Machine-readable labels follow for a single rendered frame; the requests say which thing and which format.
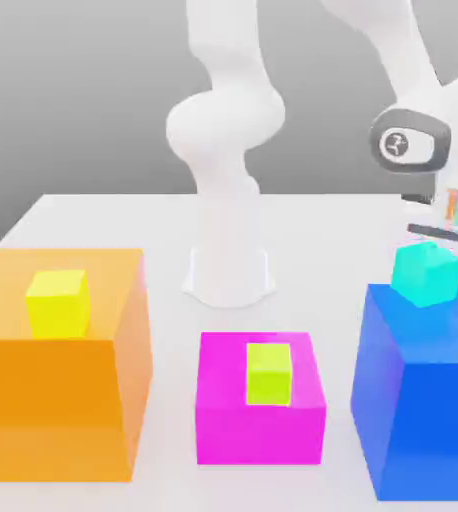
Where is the large blue box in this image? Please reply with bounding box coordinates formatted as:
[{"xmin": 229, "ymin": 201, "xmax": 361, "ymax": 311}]
[{"xmin": 349, "ymin": 282, "xmax": 458, "ymax": 502}]

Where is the large magenta box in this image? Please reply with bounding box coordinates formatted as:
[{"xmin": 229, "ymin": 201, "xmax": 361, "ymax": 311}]
[{"xmin": 195, "ymin": 330, "xmax": 327, "ymax": 466}]

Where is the small lime cube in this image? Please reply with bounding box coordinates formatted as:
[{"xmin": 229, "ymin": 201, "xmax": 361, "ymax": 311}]
[{"xmin": 245, "ymin": 342, "xmax": 293, "ymax": 407}]

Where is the small cyan cube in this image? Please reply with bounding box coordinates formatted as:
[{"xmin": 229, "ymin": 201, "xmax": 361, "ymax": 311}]
[{"xmin": 390, "ymin": 240, "xmax": 458, "ymax": 309}]

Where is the small yellow cube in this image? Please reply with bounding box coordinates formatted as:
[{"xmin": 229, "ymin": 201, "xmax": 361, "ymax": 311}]
[{"xmin": 24, "ymin": 268, "xmax": 91, "ymax": 340}]

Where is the large orange box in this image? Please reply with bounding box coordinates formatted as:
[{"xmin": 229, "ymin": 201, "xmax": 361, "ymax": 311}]
[{"xmin": 0, "ymin": 247, "xmax": 153, "ymax": 483}]

